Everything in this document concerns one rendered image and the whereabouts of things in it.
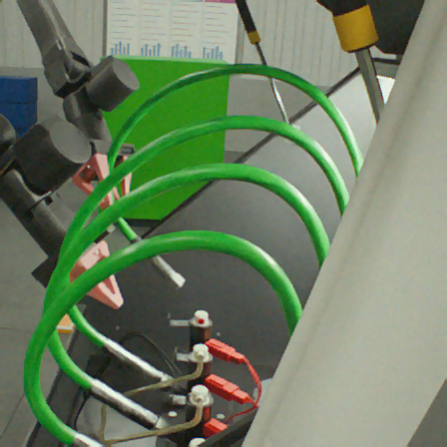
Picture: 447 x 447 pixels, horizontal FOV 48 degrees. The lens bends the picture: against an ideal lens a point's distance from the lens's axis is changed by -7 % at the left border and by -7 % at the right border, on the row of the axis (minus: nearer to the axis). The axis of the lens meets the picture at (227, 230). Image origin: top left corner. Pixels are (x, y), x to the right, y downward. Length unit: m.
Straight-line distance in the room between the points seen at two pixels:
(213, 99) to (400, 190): 3.72
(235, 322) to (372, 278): 0.85
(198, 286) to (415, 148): 0.83
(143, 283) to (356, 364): 0.84
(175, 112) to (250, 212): 3.00
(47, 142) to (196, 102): 3.36
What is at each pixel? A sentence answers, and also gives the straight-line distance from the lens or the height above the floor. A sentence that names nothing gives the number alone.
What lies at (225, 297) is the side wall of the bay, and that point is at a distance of 1.02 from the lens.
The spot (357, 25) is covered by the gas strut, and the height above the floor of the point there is 1.46.
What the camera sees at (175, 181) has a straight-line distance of 0.44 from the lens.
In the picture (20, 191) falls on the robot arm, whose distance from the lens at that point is 0.62.
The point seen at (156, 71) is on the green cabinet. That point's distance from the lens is 3.90.
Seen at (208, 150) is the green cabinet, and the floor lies 0.64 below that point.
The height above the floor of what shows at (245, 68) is 1.42.
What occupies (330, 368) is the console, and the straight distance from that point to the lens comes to 0.22.
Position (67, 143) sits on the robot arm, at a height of 1.34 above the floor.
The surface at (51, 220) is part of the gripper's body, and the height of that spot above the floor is 1.25.
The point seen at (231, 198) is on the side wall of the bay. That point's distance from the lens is 0.94.
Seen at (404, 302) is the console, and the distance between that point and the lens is 0.17.
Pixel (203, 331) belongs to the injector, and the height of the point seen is 1.10.
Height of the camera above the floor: 1.45
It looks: 20 degrees down
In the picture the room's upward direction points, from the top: 4 degrees clockwise
